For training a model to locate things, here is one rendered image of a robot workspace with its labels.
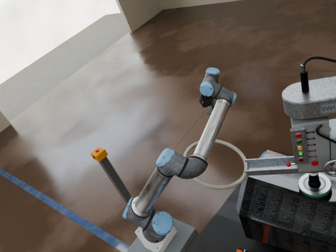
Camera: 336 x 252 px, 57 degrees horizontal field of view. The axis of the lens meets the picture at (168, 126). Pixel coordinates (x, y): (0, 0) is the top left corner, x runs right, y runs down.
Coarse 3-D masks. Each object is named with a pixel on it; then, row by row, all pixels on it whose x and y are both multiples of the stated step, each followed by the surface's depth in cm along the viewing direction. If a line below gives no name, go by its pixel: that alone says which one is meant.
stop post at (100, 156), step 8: (96, 152) 312; (104, 152) 313; (104, 160) 318; (104, 168) 323; (112, 168) 327; (112, 176) 330; (120, 184) 340; (120, 192) 344; (128, 192) 351; (128, 200) 354
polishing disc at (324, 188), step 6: (306, 174) 232; (318, 174) 228; (300, 180) 230; (306, 180) 228; (324, 180) 223; (300, 186) 226; (306, 186) 224; (324, 186) 219; (330, 186) 218; (306, 192) 220; (312, 192) 219; (318, 192) 217; (324, 192) 216
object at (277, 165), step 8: (248, 160) 230; (256, 160) 228; (264, 160) 226; (272, 160) 225; (280, 160) 223; (288, 160) 222; (248, 168) 229; (256, 168) 226; (264, 168) 224; (272, 168) 222; (280, 168) 214; (288, 168) 212; (296, 168) 210
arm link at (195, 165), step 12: (216, 96) 195; (228, 96) 193; (216, 108) 189; (216, 120) 184; (204, 132) 181; (216, 132) 182; (204, 144) 176; (192, 156) 172; (204, 156) 173; (192, 168) 167; (204, 168) 171
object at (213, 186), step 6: (192, 144) 242; (228, 144) 244; (186, 150) 236; (186, 156) 233; (240, 156) 237; (246, 162) 230; (246, 168) 226; (246, 174) 222; (198, 180) 215; (240, 180) 217; (210, 186) 213; (216, 186) 212; (222, 186) 213; (228, 186) 213; (234, 186) 215
